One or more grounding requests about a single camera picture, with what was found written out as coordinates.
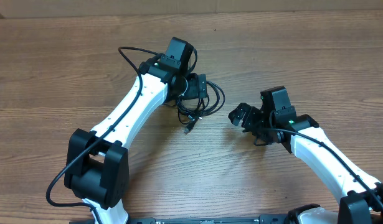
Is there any black thick USB-C cable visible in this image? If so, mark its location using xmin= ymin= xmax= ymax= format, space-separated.
xmin=176 ymin=80 xmax=226 ymax=135

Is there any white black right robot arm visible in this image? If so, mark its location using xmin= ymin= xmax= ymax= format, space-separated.
xmin=228 ymin=86 xmax=383 ymax=223

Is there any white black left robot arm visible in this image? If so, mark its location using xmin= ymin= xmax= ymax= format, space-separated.
xmin=62 ymin=37 xmax=206 ymax=223

